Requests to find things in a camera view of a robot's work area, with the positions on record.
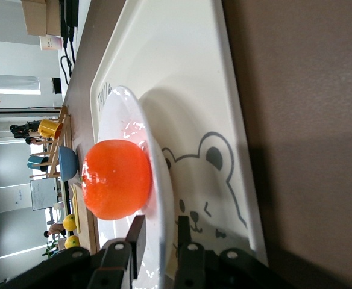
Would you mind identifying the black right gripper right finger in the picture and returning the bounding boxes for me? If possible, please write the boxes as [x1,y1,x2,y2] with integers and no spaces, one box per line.
[175,215,213,289]

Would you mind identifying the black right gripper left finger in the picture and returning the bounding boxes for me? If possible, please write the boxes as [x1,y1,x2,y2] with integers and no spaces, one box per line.
[88,215,147,289]

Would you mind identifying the orange mandarin fruit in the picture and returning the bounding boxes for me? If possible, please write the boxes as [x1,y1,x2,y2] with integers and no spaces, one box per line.
[81,138,152,221]

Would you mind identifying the white round plate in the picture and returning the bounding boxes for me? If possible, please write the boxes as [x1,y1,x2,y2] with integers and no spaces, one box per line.
[96,86,176,289]

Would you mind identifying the wooden cutting board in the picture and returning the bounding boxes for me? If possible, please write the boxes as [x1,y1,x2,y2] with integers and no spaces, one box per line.
[70,182,99,255]

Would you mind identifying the yellow plastic knife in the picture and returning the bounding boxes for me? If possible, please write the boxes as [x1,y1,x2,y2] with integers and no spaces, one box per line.
[72,192,81,234]

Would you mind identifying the yellow lemon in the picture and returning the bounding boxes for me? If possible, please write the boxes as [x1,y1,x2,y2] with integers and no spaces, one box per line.
[62,214,78,232]
[64,235,81,249]

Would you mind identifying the blue bowl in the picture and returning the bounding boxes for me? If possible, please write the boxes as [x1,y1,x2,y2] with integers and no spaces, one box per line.
[58,146,79,182]

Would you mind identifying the whiteboard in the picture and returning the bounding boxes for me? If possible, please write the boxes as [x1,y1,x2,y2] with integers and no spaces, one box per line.
[30,179,58,211]

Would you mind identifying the wooden peg drying rack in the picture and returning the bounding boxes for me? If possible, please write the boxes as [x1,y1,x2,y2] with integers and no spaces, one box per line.
[28,105,73,179]

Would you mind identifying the teal cup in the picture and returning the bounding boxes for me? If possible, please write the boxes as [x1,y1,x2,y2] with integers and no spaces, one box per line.
[27,155,49,172]

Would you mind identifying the yellow mug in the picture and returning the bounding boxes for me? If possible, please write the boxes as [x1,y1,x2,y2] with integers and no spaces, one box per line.
[37,118,64,140]

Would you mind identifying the cream tray with bear print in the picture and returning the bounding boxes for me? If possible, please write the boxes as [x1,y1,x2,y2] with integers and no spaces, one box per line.
[90,0,269,269]

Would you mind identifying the white printed sign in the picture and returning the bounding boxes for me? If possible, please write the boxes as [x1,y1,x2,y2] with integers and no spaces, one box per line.
[39,35,63,51]

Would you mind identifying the cardboard box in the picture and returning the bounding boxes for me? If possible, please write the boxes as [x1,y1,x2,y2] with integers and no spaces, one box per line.
[20,0,63,37]

